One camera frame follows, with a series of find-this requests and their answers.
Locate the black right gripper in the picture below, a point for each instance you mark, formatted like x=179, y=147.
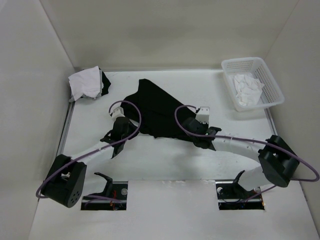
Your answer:
x=205, y=125

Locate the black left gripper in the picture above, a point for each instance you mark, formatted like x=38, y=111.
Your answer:
x=132, y=127

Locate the black tank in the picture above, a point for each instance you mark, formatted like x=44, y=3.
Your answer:
x=105, y=83
x=157, y=108

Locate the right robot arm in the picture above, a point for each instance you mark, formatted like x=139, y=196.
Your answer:
x=277, y=162

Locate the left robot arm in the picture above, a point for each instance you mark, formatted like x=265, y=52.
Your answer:
x=65, y=181

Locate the folded grey tank top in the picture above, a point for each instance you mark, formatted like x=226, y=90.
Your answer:
x=100, y=87

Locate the folded black tank top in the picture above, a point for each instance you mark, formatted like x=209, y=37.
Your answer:
x=105, y=83

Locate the white garment in basket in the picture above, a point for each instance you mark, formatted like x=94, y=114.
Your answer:
x=248, y=89

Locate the white plastic laundry basket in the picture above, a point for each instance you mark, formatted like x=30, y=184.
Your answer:
x=271, y=93

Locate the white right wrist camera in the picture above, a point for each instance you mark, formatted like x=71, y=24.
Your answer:
x=203, y=115

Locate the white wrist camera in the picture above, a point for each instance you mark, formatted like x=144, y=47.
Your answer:
x=116, y=113
x=203, y=115

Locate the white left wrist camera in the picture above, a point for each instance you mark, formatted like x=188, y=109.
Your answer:
x=116, y=113

